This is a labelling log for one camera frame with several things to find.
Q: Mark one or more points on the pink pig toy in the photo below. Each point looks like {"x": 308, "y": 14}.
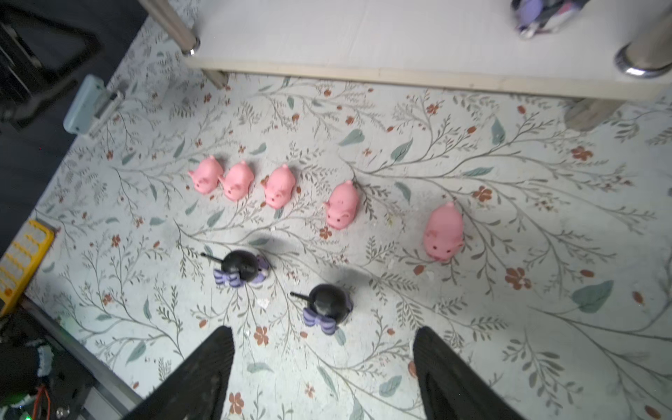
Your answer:
{"x": 342, "y": 206}
{"x": 207, "y": 175}
{"x": 236, "y": 183}
{"x": 279, "y": 187}
{"x": 444, "y": 233}

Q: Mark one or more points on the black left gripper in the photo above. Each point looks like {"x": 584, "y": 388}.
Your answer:
{"x": 28, "y": 86}

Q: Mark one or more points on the white two-tier shelf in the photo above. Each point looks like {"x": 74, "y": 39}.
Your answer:
{"x": 602, "y": 54}

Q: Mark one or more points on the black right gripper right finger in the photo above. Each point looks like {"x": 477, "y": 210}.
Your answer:
{"x": 449, "y": 388}

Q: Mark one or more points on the yellow perforated board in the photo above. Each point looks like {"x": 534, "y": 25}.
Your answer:
{"x": 21, "y": 260}

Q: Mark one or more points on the purple black-bow figure toy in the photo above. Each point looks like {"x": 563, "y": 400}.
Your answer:
{"x": 534, "y": 17}

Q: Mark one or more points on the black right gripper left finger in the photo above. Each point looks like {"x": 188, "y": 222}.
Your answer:
{"x": 197, "y": 389}

